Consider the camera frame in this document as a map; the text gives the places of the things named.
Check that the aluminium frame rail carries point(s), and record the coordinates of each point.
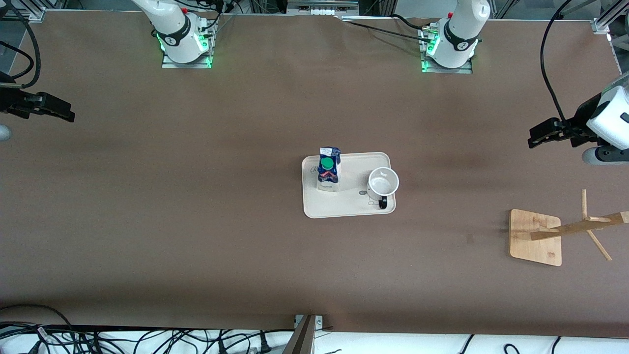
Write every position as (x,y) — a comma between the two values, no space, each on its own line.
(609,19)
(29,12)

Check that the grey metal device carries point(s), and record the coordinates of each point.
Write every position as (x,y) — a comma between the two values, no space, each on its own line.
(322,6)

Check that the wooden mug tree stand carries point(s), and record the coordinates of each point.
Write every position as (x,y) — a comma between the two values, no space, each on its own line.
(530,250)

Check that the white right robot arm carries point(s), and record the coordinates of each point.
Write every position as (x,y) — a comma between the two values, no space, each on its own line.
(172,24)

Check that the blue white milk carton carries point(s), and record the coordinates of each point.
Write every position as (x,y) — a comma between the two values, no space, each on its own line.
(328,169)

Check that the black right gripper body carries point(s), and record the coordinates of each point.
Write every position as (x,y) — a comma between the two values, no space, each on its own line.
(11,100)

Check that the white tray with rabbit print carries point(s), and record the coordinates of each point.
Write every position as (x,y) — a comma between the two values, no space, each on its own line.
(354,206)

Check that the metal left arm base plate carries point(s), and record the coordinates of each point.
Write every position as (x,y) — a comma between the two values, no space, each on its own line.
(464,70)

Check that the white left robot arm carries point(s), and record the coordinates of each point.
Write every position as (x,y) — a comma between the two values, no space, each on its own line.
(462,29)

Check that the aluminium profile post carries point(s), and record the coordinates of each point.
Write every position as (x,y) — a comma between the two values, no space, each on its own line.
(302,339)

